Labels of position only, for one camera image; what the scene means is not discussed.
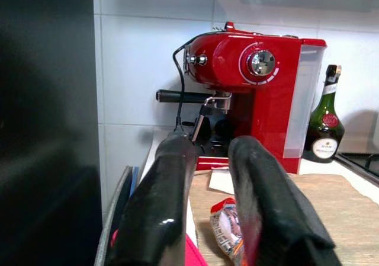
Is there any red espresso machine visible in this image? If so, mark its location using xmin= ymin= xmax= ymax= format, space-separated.
xmin=156 ymin=21 xmax=327 ymax=174

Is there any black fridge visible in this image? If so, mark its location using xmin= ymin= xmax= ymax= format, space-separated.
xmin=0 ymin=0 xmax=103 ymax=266

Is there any silver red snack packet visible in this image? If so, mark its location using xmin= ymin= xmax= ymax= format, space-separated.
xmin=210 ymin=197 xmax=245 ymax=264

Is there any black stove grate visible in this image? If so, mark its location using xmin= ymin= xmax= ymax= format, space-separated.
xmin=336 ymin=152 xmax=379 ymax=187

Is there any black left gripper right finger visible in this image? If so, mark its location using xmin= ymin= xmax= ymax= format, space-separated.
xmin=228 ymin=135 xmax=342 ymax=266

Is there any white paper slip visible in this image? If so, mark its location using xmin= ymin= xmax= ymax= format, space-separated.
xmin=208 ymin=168 xmax=235 ymax=195

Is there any dark green liqueur bottle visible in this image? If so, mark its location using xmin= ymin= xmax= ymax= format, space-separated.
xmin=302 ymin=64 xmax=346 ymax=164

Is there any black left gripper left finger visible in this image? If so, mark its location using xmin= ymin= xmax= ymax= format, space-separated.
xmin=105 ymin=130 xmax=197 ymax=266

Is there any wooden cutting board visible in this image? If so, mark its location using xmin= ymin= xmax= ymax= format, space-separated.
xmin=189 ymin=171 xmax=379 ymax=266

